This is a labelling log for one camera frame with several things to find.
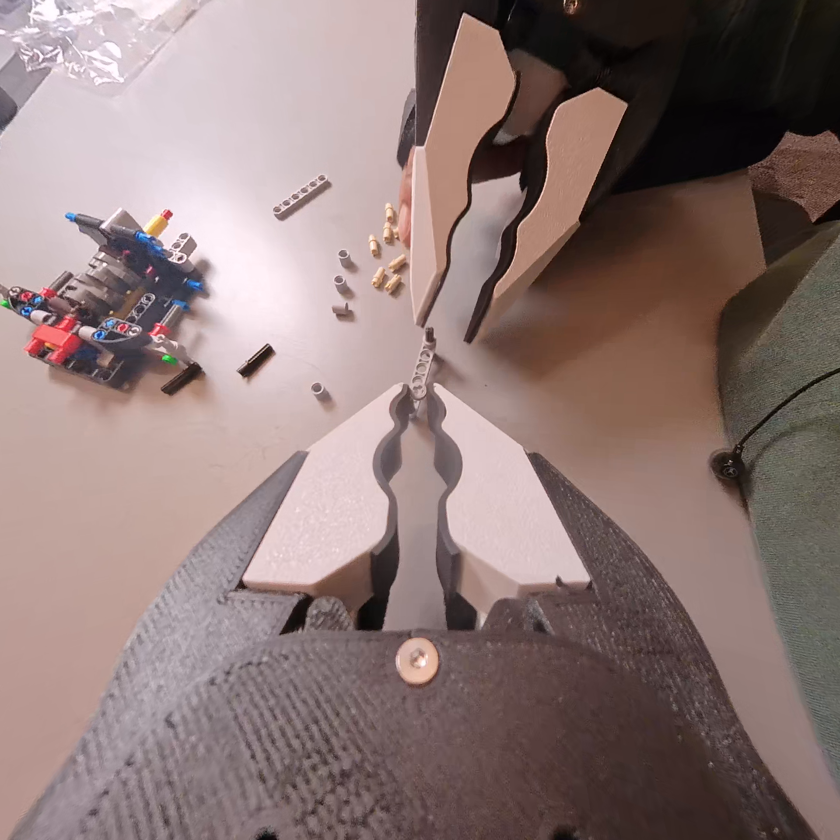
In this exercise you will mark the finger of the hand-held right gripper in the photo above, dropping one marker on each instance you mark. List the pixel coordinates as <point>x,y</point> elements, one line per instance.
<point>453,131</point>
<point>571,170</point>

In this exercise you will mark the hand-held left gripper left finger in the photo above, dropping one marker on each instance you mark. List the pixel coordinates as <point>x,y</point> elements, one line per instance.
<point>321,525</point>

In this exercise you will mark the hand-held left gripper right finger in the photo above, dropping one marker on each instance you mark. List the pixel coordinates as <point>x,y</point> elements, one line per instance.
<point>518,525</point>

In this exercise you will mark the grey lego beam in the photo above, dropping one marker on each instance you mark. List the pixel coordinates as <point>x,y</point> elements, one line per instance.
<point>300,195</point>
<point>423,367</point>

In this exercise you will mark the person's right forearm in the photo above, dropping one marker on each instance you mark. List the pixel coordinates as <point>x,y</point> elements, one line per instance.
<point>754,59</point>

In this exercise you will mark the pile of tan lego pins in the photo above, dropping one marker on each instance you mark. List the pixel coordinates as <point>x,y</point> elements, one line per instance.
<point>390,259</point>

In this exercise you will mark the lego chassis assembly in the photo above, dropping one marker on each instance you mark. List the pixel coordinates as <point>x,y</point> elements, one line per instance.
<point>98,302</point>

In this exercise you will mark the person's right hand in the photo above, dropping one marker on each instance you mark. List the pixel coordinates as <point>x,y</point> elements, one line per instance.
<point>499,161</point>

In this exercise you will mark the three grey bushings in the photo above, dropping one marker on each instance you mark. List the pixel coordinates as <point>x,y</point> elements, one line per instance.
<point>341,285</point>

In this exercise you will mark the crumpled clear plastic wrapper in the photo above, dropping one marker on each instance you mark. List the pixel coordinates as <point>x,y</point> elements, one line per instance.
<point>85,33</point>

